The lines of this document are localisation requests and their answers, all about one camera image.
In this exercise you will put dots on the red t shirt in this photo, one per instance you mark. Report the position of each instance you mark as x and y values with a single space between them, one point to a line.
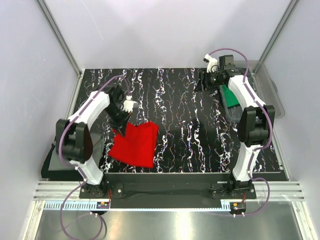
137 147

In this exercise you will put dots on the clear plastic bin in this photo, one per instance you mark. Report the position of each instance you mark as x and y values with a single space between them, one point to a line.
261 82

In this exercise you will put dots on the green t shirt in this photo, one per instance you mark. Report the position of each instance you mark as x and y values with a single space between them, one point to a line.
229 97

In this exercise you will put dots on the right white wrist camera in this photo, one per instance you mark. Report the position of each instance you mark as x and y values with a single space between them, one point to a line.
212 63

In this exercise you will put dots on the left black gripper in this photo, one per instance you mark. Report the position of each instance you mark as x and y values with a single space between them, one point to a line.
121 124

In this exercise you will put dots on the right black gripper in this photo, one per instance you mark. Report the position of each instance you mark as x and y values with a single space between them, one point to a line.
203 77

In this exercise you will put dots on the aluminium frame rail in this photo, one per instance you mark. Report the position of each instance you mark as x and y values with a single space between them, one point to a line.
65 195

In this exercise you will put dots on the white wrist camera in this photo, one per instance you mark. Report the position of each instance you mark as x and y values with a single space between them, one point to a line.
129 105
212 63

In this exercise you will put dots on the grey folded t shirt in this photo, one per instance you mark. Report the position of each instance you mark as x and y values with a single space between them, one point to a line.
98 146

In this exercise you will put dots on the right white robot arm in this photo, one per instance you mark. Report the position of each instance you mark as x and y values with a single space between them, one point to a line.
255 128

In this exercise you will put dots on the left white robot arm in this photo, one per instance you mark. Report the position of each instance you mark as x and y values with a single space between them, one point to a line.
74 144

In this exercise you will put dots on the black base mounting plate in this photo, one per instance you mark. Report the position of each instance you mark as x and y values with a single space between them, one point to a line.
169 190

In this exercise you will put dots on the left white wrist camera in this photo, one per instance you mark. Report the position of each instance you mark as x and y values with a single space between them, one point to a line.
129 105

